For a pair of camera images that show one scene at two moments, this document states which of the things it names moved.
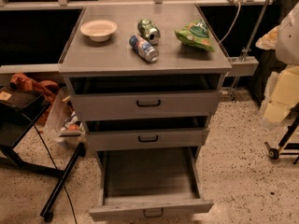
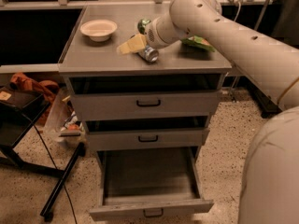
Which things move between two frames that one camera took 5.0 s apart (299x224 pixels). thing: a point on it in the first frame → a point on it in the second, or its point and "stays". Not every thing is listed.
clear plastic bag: x=64 y=122 stays
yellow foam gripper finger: x=282 y=95 → x=135 y=43
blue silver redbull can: x=144 y=49 stays
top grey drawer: x=145 y=98 stays
